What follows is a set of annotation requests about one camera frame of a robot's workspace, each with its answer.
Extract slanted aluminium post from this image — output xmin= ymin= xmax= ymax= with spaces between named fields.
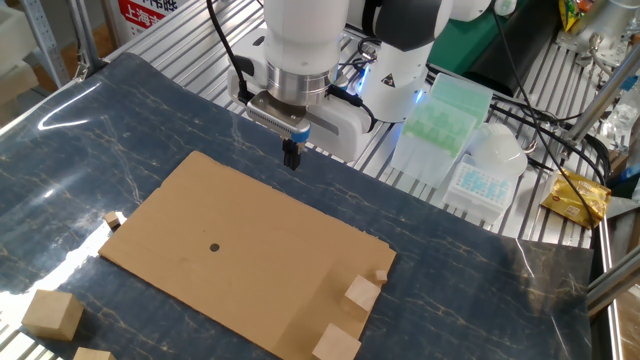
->
xmin=564 ymin=54 xmax=640 ymax=144

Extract white foam box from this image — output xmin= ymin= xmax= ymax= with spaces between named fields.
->
xmin=0 ymin=4 xmax=39 ymax=76

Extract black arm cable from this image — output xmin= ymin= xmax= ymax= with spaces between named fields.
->
xmin=206 ymin=0 xmax=254 ymax=105

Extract yellow green snack packet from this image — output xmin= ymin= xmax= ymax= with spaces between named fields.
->
xmin=558 ymin=0 xmax=586 ymax=32

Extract black foam sheet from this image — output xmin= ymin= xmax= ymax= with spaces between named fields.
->
xmin=462 ymin=0 xmax=564 ymax=97

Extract brown cardboard sheet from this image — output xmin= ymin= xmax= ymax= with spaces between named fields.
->
xmin=98 ymin=150 xmax=397 ymax=360

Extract grey perforated shelf post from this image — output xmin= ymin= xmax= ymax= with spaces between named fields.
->
xmin=19 ymin=0 xmax=71 ymax=89

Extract aluminium frame profile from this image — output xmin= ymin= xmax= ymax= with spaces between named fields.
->
xmin=587 ymin=259 xmax=640 ymax=319

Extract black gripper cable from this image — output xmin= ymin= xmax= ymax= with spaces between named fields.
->
xmin=327 ymin=84 xmax=377 ymax=132

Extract white plastic bowl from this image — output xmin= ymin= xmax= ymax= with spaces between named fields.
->
xmin=467 ymin=122 xmax=529 ymax=177

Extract medium wooden cube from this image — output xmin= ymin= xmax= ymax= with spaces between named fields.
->
xmin=341 ymin=274 xmax=382 ymax=317

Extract gold snack packet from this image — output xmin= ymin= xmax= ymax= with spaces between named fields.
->
xmin=539 ymin=168 xmax=612 ymax=230

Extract dark blue marble mat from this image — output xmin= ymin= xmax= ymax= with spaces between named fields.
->
xmin=0 ymin=52 xmax=595 ymax=360

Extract blue white pipette tip box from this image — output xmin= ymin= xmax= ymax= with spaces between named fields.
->
xmin=442 ymin=153 xmax=519 ymax=225

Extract red white sign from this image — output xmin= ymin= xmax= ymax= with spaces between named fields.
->
xmin=117 ymin=0 xmax=189 ymax=44

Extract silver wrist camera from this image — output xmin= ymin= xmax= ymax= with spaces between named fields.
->
xmin=245 ymin=89 xmax=312 ymax=146

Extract green pipette tip box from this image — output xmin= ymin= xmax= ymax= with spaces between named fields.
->
xmin=389 ymin=73 xmax=494 ymax=189

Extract long thin black cable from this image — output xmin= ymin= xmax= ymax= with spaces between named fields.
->
xmin=492 ymin=0 xmax=599 ymax=229

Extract large wooden cube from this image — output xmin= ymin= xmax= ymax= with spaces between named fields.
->
xmin=21 ymin=289 xmax=85 ymax=342
xmin=312 ymin=322 xmax=362 ymax=360
xmin=73 ymin=346 xmax=117 ymax=360

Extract black cable bundle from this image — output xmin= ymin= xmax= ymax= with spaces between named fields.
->
xmin=489 ymin=102 xmax=614 ymax=189

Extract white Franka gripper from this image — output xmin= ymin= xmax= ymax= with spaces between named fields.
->
xmin=227 ymin=28 xmax=375 ymax=172

